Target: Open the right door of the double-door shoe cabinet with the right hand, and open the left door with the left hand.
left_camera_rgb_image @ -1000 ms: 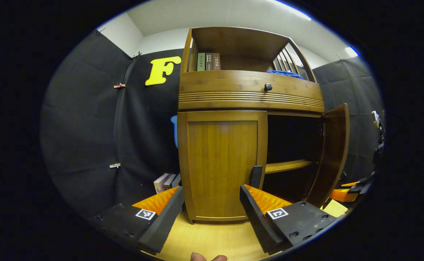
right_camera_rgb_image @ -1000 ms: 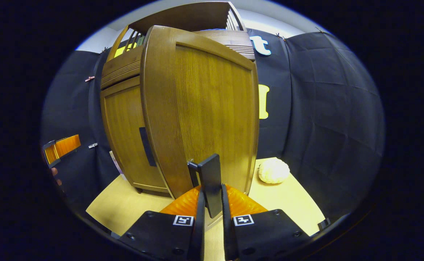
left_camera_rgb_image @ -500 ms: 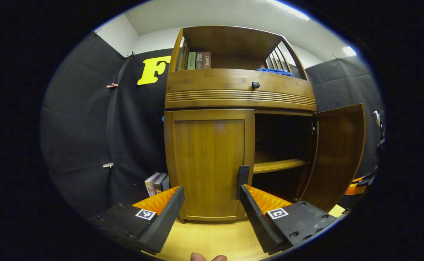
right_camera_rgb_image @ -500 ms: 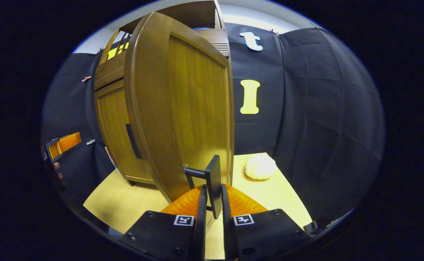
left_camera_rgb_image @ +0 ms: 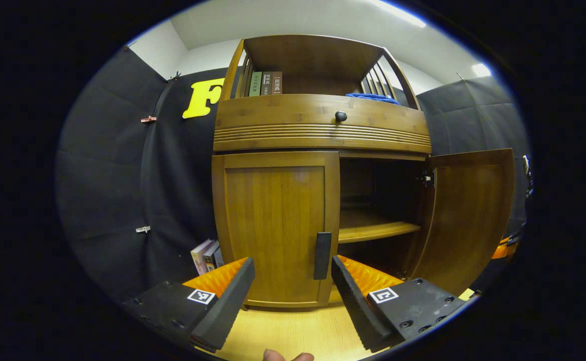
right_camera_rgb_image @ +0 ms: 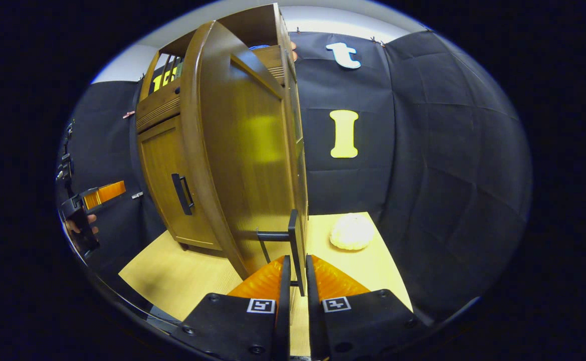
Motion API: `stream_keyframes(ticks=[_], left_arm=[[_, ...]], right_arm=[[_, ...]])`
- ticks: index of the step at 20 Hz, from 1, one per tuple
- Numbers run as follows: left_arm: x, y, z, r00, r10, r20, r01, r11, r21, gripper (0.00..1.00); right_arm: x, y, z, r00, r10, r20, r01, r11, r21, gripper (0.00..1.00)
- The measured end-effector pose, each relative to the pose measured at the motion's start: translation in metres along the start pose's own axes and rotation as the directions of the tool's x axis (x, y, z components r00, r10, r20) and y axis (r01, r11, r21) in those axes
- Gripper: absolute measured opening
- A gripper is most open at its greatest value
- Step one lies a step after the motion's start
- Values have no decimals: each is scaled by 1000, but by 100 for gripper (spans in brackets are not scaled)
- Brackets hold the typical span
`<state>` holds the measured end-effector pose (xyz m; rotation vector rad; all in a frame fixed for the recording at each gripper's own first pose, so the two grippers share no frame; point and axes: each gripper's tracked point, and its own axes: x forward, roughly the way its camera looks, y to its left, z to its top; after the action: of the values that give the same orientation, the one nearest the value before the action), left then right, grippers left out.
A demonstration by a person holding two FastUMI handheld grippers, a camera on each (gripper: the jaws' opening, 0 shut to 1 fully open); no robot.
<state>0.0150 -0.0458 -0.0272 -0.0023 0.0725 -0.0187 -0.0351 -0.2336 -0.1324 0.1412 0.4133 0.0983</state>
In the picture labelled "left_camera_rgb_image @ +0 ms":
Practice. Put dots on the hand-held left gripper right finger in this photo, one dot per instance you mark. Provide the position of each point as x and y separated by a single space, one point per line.
355 306

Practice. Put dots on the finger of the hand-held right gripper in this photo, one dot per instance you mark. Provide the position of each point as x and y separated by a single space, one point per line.
503 249

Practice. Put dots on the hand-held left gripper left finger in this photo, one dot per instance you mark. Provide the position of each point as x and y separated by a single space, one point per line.
230 306

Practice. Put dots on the wooden shoe cabinet door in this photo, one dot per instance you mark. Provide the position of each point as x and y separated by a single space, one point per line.
272 215
468 215

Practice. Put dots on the wooden double-door shoe cabinet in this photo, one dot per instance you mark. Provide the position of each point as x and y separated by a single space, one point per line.
318 55

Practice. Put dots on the metal door hinge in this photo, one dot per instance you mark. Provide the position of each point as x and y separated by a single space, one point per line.
427 178

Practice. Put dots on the blue grey book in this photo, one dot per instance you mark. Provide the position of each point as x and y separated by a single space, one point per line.
219 257

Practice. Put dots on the dark grey book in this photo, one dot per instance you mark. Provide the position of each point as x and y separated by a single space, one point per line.
211 256

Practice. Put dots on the white pink book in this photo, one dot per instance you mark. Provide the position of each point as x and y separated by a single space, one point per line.
200 256

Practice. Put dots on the wooden inner shelf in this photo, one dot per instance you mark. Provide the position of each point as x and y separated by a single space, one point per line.
368 230

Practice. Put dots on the small ceiling light panel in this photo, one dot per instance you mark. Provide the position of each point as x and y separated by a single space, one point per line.
481 70

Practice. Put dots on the white clip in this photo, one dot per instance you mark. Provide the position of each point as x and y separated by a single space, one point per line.
143 229

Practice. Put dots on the black backdrop cloth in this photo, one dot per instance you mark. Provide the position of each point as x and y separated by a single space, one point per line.
112 190

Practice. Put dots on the folded blue towel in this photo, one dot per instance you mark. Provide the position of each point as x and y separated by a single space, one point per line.
373 98

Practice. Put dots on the round black drawer knob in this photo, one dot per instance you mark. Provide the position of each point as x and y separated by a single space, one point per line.
341 116

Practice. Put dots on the wooden drawer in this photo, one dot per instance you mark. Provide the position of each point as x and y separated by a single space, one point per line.
298 120

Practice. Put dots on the copper clip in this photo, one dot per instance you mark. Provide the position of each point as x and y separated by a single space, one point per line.
148 119

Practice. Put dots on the large ceiling light panel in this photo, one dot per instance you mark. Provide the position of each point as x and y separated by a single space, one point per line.
398 12

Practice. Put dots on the green book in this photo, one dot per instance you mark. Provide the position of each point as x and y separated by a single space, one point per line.
255 84

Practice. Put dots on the dark brown book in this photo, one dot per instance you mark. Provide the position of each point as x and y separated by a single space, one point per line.
266 84

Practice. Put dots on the reddish brown book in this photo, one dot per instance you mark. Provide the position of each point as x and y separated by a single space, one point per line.
276 82

